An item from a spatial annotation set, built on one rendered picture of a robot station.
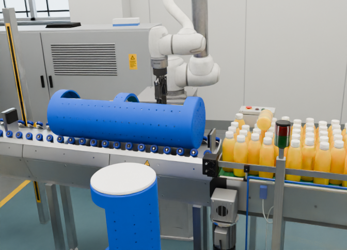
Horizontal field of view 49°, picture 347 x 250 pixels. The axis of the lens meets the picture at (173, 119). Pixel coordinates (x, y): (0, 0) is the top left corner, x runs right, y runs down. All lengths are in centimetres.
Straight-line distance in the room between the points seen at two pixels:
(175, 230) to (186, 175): 98
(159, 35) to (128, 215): 90
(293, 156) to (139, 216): 75
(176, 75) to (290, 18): 240
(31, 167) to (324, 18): 348
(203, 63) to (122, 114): 70
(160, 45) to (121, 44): 168
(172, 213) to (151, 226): 122
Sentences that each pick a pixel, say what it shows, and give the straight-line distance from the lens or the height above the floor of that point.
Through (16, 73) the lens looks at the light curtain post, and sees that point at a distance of 297.
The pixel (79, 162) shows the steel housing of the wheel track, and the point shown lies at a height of 84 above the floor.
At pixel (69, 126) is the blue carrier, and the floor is 106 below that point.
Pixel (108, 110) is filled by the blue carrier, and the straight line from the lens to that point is 212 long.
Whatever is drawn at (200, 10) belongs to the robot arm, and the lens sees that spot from 242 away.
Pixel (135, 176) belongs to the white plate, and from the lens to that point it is 166.
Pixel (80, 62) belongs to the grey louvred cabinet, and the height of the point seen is 114.
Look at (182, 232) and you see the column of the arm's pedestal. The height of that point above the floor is 7.
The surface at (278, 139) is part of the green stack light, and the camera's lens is 162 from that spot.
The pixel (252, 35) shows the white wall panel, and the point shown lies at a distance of 470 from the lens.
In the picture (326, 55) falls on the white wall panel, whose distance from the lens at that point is 480.
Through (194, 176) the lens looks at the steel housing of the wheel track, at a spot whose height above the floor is 84.
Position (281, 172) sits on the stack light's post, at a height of 104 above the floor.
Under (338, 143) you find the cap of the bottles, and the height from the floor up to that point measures 110.
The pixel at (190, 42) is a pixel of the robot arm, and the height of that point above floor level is 153.
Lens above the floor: 180
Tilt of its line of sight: 19 degrees down
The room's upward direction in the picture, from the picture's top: 2 degrees counter-clockwise
